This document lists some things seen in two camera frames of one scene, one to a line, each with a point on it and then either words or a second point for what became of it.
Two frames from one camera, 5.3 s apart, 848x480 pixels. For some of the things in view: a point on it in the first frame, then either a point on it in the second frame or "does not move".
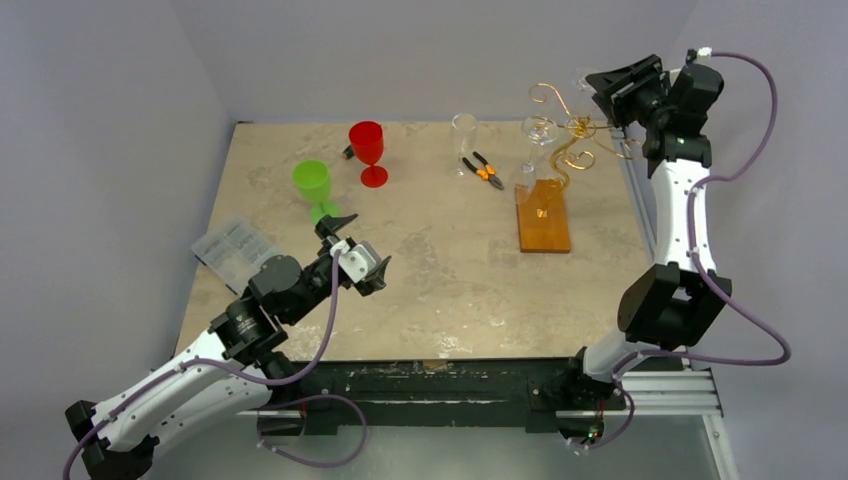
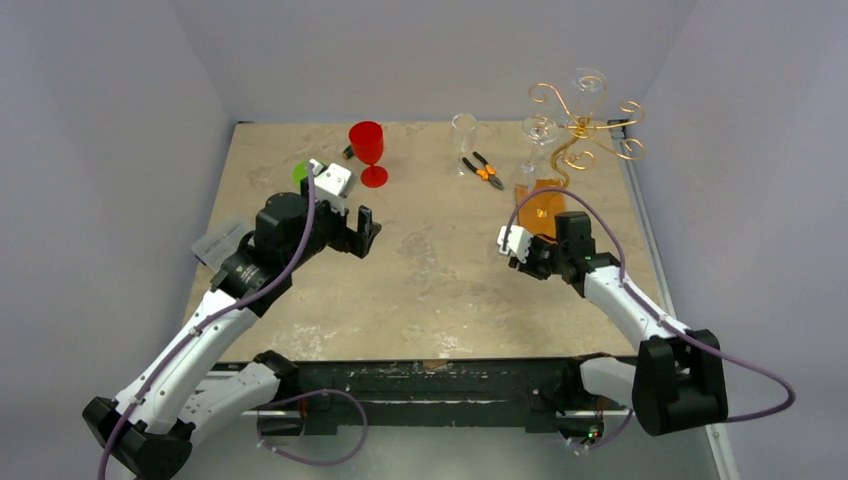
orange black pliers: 487,173 does not move
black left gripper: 325,229 -> 346,238
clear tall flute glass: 463,131 does not move
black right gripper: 632,85 -> 528,259
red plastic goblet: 367,138 does not move
